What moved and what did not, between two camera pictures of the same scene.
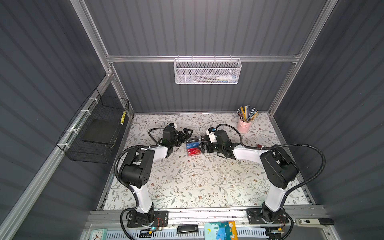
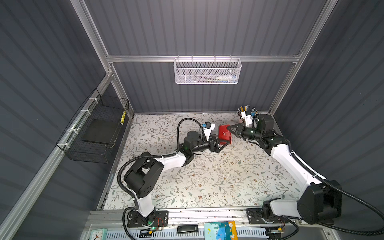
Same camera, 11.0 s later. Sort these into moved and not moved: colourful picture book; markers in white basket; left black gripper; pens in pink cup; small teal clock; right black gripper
Moved: right black gripper; left black gripper
Not moved: colourful picture book; markers in white basket; pens in pink cup; small teal clock
